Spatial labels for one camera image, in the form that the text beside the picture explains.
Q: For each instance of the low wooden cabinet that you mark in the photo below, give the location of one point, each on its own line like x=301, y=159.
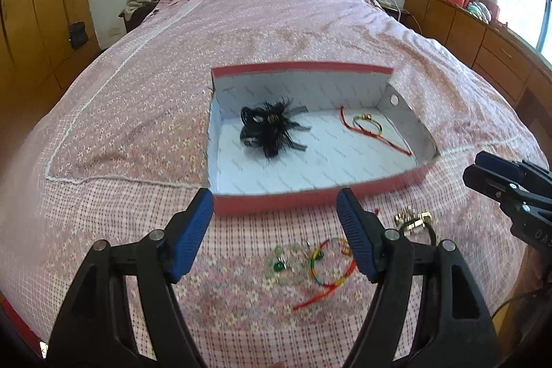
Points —
x=483, y=44

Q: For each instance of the dark wooden nightstand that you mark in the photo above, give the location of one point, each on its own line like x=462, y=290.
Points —
x=133, y=21

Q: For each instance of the small black bag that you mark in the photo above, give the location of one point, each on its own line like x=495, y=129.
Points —
x=78, y=35

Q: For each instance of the yellow wooden wardrobe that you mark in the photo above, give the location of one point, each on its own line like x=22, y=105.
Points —
x=39, y=6

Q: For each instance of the beige crumpled garment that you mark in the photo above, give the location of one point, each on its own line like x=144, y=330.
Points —
x=140, y=1

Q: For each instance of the red cardboard box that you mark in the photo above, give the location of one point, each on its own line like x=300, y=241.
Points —
x=310, y=161

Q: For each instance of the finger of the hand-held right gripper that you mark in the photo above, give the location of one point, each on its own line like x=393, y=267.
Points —
x=496, y=161
x=487, y=180

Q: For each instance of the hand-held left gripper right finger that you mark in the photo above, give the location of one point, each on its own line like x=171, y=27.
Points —
x=358, y=230

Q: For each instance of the pink floral bedspread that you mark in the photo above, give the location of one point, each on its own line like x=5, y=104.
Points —
x=129, y=113

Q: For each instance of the green and white plush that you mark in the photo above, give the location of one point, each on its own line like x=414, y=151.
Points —
x=479, y=11

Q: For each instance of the black feather hair accessory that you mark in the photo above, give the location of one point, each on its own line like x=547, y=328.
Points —
x=267, y=128

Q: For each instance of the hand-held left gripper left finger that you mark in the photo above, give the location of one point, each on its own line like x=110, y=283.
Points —
x=194, y=230

